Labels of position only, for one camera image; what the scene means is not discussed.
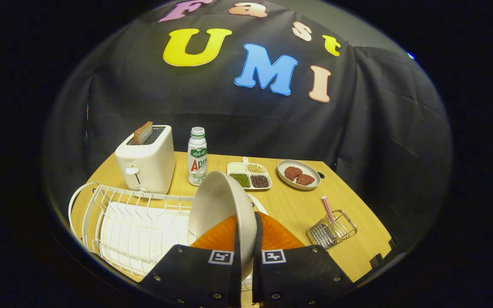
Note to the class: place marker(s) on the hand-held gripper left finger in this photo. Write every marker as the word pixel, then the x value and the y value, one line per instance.
pixel 236 278

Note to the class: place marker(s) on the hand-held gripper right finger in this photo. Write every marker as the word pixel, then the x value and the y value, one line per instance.
pixel 256 278

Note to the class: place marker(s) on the beige plate with meat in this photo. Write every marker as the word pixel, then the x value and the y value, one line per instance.
pixel 303 164

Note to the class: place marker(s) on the pile of dark red beans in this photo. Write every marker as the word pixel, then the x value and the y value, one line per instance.
pixel 259 181

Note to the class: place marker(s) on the pile of green beans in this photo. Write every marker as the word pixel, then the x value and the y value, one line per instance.
pixel 240 179

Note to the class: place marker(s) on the pile of yellow beans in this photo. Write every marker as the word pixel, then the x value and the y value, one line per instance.
pixel 255 168

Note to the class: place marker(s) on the red meat piece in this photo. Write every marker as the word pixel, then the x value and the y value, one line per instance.
pixel 305 179
pixel 292 173

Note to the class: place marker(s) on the white divided tray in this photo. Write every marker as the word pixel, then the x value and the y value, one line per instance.
pixel 237 167

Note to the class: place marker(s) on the white bottle with green label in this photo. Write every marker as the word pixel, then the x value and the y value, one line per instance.
pixel 197 162

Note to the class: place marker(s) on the white toaster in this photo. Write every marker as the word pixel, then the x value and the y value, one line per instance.
pixel 152 162

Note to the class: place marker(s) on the brown toast slice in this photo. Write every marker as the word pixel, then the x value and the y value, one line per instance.
pixel 143 133

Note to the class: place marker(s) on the black backdrop cloth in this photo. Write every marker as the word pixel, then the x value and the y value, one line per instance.
pixel 379 128

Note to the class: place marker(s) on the black table edge bracket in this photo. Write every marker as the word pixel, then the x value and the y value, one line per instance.
pixel 376 260
pixel 394 244

